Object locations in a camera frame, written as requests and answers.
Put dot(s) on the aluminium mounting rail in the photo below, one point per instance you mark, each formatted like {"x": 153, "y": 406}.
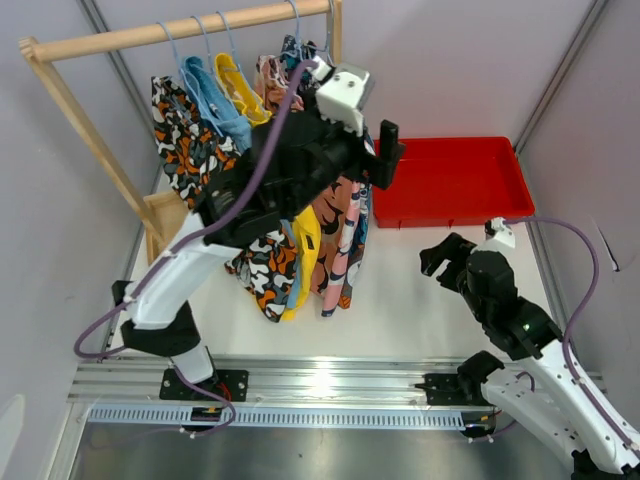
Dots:
{"x": 320, "y": 392}

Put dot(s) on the blue hanger of camouflage shorts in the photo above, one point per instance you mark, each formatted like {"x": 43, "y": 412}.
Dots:
{"x": 172, "y": 45}

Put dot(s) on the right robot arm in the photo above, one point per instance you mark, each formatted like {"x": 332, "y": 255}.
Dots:
{"x": 563, "y": 408}

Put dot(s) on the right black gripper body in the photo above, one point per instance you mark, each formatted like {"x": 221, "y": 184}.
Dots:
{"x": 457, "y": 248}

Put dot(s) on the blue orange graphic shorts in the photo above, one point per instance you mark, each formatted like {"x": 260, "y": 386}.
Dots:
{"x": 294, "y": 50}

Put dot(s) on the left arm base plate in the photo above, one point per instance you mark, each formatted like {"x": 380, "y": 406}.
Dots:
{"x": 231, "y": 384}

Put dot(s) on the wooden clothes rack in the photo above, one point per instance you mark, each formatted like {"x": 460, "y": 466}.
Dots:
{"x": 119, "y": 130}

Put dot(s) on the camouflage orange black shorts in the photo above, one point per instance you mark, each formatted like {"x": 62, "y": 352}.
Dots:
{"x": 195, "y": 157}

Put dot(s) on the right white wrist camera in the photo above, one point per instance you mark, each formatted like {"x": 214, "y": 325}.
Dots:
{"x": 499, "y": 235}

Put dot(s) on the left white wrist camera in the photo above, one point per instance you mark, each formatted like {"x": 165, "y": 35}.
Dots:
{"x": 343, "y": 91}

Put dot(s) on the yellow shorts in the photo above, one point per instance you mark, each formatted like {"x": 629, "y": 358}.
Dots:
{"x": 307, "y": 250}

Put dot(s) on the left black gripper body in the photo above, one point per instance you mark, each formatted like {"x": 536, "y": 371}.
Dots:
{"x": 348, "y": 153}

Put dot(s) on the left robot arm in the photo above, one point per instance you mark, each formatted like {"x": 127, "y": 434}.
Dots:
{"x": 288, "y": 165}

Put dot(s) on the red plastic tray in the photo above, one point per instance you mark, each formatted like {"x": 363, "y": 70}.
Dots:
{"x": 458, "y": 181}

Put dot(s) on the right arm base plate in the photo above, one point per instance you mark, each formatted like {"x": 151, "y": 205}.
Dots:
{"x": 444, "y": 389}

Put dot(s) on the pink patterned shorts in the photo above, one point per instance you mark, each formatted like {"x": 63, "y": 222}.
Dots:
{"x": 332, "y": 208}

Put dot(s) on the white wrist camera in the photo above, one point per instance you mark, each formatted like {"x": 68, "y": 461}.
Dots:
{"x": 499, "y": 235}
{"x": 343, "y": 91}

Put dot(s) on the blue hanger of yellow shorts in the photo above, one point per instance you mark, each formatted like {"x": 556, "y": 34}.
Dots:
{"x": 227, "y": 35}

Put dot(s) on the light blue shorts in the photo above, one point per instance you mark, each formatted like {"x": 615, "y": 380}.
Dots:
{"x": 215, "y": 108}

